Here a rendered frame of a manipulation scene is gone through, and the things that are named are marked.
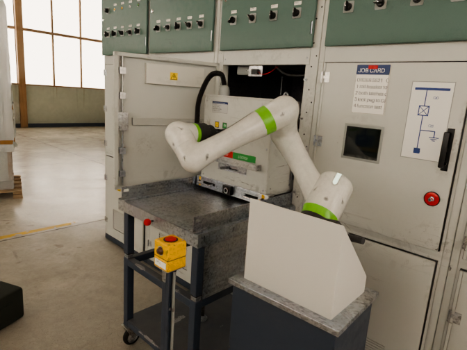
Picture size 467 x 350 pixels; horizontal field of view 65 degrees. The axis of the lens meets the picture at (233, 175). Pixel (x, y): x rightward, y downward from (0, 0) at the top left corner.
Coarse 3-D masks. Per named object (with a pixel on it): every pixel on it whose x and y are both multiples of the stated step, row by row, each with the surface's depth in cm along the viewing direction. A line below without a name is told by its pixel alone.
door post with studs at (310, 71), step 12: (324, 0) 172; (312, 48) 179; (312, 60) 179; (312, 72) 180; (312, 84) 181; (312, 96) 181; (312, 108) 182; (300, 120) 188; (300, 132) 189; (300, 192) 192; (300, 204) 193
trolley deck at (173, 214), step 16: (192, 192) 209; (208, 192) 211; (128, 208) 182; (144, 208) 175; (160, 208) 177; (176, 208) 179; (192, 208) 180; (208, 208) 182; (224, 208) 184; (288, 208) 191; (160, 224) 164; (176, 224) 157; (192, 224) 159; (240, 224) 165; (192, 240) 150; (208, 240) 152
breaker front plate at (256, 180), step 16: (208, 96) 206; (208, 112) 207; (240, 112) 191; (224, 128) 200; (256, 144) 186; (240, 160) 194; (256, 160) 187; (208, 176) 213; (224, 176) 204; (240, 176) 196; (256, 176) 188
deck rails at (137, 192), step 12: (168, 180) 205; (180, 180) 211; (192, 180) 218; (132, 192) 189; (144, 192) 195; (156, 192) 200; (168, 192) 204; (276, 204) 188; (288, 204) 196; (204, 216) 152; (216, 216) 157; (228, 216) 162; (240, 216) 169; (192, 228) 153; (204, 228) 153
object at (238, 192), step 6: (198, 180) 218; (204, 180) 214; (210, 180) 211; (216, 180) 208; (204, 186) 214; (210, 186) 211; (216, 186) 208; (234, 186) 198; (234, 192) 198; (240, 192) 195; (246, 192) 192; (252, 192) 189; (258, 192) 187; (240, 198) 196; (252, 198) 190
